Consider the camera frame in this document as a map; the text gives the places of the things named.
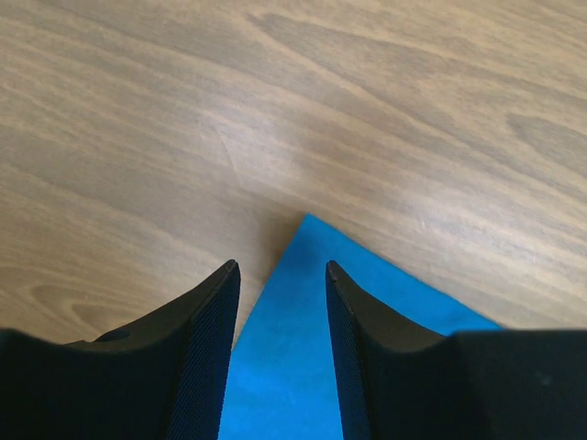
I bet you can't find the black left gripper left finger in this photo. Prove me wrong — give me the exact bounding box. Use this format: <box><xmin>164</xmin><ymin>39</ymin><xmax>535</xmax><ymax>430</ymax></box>
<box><xmin>1</xmin><ymin>260</ymin><xmax>240</xmax><ymax>439</ymax></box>

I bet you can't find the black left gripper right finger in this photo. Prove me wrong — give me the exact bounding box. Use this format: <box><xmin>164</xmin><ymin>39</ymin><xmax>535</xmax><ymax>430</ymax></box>
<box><xmin>326</xmin><ymin>261</ymin><xmax>586</xmax><ymax>439</ymax></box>

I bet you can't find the blue t shirt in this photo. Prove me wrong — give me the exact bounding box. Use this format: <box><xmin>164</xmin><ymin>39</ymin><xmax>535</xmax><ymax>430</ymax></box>
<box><xmin>219</xmin><ymin>214</ymin><xmax>497</xmax><ymax>440</ymax></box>

